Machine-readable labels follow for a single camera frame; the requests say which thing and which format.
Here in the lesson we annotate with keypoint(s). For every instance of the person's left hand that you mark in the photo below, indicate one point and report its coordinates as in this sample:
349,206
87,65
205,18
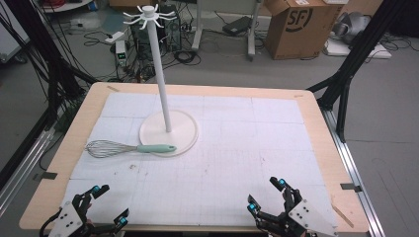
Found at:
90,225

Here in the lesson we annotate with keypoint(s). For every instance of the white device with green display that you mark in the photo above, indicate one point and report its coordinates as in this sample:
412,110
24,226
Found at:
121,52

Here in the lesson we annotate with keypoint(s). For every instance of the black metal frame post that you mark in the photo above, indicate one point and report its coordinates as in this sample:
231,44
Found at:
49,56
359,49

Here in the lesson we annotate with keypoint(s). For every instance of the white round table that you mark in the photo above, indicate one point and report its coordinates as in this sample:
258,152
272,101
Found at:
66,6

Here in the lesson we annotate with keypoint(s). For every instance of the grey bag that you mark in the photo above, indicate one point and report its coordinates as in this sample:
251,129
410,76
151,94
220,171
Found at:
352,24

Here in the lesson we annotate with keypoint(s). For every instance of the white grid mat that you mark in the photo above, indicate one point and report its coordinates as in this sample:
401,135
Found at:
230,148

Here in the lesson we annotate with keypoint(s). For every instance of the aluminium rail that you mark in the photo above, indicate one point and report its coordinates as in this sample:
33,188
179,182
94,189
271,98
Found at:
23,168
349,164

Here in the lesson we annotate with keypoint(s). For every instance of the white flat board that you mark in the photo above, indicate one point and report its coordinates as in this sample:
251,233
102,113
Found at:
378,52

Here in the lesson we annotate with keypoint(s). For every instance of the white hook stand rack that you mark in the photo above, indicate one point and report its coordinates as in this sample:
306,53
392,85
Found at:
161,82

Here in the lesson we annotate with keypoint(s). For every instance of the black flat device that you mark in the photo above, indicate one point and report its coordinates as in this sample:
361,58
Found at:
237,25

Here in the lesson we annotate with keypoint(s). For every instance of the brown tape strip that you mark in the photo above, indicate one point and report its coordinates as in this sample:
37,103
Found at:
113,88
342,216

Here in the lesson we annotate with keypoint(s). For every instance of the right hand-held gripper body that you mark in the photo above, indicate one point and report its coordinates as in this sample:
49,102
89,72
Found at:
301,214

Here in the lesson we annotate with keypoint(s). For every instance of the black computer tower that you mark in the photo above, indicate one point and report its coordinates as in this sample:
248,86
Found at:
171,33

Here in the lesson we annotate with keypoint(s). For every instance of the grey metal bracket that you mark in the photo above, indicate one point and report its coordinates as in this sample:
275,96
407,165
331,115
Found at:
46,175
351,187

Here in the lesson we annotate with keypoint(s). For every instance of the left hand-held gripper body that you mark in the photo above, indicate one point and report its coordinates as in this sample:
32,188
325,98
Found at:
67,218

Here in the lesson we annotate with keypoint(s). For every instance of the white stand leg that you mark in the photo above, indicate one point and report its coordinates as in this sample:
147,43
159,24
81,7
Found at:
252,36
197,29

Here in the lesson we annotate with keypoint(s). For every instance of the white power strip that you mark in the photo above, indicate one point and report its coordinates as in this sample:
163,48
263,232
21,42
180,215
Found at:
114,37

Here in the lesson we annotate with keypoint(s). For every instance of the brown cardboard box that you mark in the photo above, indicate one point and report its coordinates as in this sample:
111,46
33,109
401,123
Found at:
298,31

